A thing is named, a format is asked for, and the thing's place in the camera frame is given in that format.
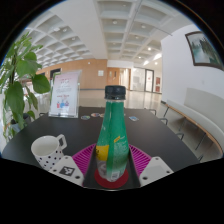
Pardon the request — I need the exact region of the group of ceiling lights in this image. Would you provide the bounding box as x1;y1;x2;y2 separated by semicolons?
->
53;19;164;66

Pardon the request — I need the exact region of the green leafy potted plant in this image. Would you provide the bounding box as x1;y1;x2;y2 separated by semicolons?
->
0;31;52;143

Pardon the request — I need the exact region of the white dotted mug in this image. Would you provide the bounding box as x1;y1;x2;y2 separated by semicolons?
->
30;133;68;172

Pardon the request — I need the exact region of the green plastic drink bottle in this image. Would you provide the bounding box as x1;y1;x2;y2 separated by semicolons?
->
94;85;131;183

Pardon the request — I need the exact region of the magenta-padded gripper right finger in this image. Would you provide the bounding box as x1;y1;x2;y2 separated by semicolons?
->
128;143;175;189

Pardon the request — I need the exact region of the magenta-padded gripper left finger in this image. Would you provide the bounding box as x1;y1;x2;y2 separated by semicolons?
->
48;143;98;190

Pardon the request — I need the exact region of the clear standing sign holder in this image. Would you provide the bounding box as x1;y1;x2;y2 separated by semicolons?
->
48;69;82;119

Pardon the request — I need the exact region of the long white wall bench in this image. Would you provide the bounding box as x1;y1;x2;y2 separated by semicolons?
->
162;87;224;156

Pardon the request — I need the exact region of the flat round red coaster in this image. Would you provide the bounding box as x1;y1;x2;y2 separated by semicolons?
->
93;166;130;190

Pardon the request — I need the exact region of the framed landscape picture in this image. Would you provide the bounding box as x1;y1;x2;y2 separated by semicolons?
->
184;30;224;72

